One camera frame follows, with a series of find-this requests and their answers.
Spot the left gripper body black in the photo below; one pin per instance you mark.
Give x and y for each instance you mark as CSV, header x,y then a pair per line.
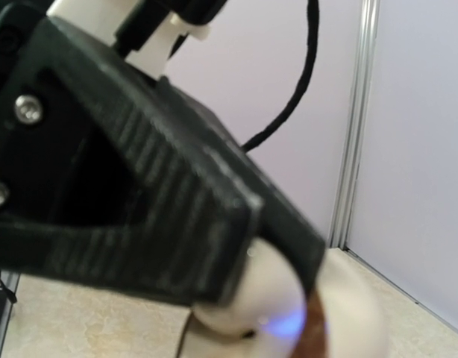
x,y
18,20

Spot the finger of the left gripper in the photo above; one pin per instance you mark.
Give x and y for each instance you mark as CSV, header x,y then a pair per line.
x,y
118,184

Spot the right aluminium corner post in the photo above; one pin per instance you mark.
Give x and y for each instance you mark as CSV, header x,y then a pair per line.
x,y
360,92

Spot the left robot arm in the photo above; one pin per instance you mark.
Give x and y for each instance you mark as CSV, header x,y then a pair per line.
x,y
142,33

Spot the white earbud charging case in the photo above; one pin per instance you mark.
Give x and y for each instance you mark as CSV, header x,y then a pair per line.
x,y
270,314

